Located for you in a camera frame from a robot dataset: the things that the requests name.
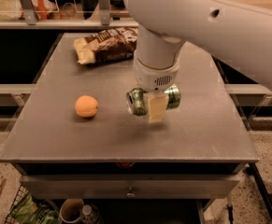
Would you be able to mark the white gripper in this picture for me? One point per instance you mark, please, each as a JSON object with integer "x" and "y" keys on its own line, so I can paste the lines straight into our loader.
{"x": 154, "y": 77}

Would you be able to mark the green soda can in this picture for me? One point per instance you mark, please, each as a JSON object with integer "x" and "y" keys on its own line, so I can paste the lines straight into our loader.
{"x": 138, "y": 105}

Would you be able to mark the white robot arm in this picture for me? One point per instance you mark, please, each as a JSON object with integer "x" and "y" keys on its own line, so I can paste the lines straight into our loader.
{"x": 237, "y": 34}

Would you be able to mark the orange fruit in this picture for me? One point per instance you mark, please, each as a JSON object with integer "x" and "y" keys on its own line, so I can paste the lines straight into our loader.
{"x": 86, "y": 106}

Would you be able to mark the brown chip bag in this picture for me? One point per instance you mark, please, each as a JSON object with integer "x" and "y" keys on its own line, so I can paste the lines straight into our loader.
{"x": 108, "y": 45}

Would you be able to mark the clear plastic bottle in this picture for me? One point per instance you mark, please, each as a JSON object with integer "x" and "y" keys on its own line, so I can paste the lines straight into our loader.
{"x": 89, "y": 214}

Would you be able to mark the grey drawer with knob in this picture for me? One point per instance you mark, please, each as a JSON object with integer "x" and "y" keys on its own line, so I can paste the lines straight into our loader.
{"x": 207, "y": 187}

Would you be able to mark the brown paper cup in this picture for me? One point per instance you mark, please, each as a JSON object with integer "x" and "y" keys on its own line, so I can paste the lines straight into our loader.
{"x": 70, "y": 211}

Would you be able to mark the green bag in basket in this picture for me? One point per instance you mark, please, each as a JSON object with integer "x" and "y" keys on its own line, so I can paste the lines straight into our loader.
{"x": 30, "y": 211}

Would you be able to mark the orange white bag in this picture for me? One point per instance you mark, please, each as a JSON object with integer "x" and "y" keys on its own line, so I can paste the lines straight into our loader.
{"x": 20, "y": 2}

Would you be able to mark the wire basket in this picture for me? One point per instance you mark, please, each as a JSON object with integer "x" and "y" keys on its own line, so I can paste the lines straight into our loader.
{"x": 21, "y": 192}

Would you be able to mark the metal shelf rail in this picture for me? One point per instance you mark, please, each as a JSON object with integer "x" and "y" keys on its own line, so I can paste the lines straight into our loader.
{"x": 68, "y": 25}

